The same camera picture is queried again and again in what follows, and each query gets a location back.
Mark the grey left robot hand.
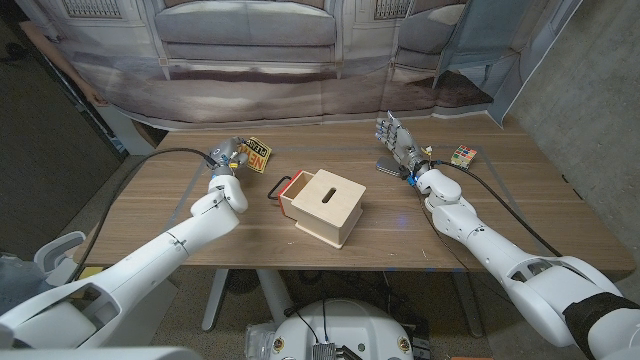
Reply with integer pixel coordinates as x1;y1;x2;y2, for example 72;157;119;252
205;137;250;177

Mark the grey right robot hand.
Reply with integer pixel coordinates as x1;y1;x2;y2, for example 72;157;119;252
374;110;432;182

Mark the yellow new driver bumper sticker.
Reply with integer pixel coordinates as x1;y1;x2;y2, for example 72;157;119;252
238;136;273;175

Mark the Rubik's cube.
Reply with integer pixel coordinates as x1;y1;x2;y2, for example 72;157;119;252
449;144;478;170

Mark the wooden drawer with red front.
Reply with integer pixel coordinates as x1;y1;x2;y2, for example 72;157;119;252
267;169;316;217

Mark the grey metal tin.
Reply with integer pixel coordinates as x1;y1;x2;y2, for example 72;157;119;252
375;156;404;178

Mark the printed sofa room backdrop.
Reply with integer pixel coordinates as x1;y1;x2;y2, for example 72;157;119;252
12;0;584;131

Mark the wooden box with slot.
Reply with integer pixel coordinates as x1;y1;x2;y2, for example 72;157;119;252
289;168;367;250

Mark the black round floor object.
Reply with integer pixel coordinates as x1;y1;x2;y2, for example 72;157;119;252
225;269;261;295

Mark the white slanted table leg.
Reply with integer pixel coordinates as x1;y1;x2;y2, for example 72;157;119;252
201;268;230;333

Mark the white thick table leg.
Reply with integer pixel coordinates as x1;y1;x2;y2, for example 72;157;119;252
255;268;296;326

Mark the grey table leg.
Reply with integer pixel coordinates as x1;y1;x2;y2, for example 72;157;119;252
452;272;485;339

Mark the clear plastic container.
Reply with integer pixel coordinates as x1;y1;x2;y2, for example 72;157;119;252
244;322;279;360

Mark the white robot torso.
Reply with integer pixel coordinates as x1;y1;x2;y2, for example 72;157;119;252
269;298;415;360

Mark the white office chair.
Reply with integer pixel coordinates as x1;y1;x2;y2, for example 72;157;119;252
33;230;87;281

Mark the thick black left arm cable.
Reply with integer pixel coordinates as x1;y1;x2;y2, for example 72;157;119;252
72;145;216;281

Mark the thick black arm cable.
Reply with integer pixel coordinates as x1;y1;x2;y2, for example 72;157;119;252
72;145;216;281
432;159;564;259

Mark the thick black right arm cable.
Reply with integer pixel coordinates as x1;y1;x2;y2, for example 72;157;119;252
432;159;564;259

